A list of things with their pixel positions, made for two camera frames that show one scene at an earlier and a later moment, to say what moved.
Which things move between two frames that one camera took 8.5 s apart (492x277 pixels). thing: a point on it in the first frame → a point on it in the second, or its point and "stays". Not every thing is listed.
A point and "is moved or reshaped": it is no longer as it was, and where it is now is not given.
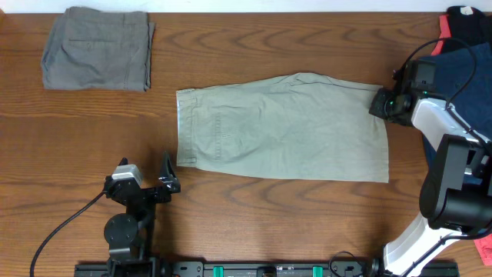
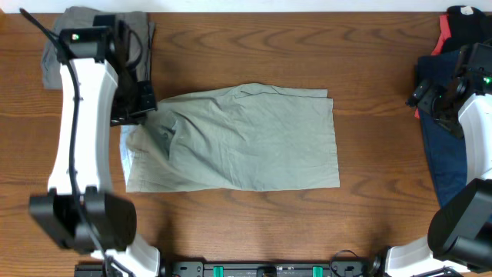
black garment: x=467 y=29 stays
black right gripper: x=377 y=107 → x=424 y=98
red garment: x=445 y=33 stays
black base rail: x=277 y=268 stays
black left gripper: x=167 y=181 → x=149 y=105
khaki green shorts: x=301 y=125 is moved or reshaped
